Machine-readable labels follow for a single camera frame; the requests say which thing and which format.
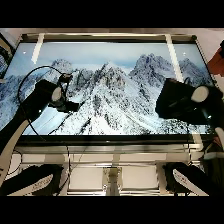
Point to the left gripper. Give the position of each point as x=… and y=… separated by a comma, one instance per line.
x=66, y=106

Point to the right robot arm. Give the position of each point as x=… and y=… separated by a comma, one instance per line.
x=180, y=100

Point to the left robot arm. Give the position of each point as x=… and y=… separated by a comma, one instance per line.
x=31, y=103

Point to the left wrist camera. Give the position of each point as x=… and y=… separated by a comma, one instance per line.
x=65, y=79

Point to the silver frame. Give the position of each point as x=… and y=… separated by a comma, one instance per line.
x=113, y=148

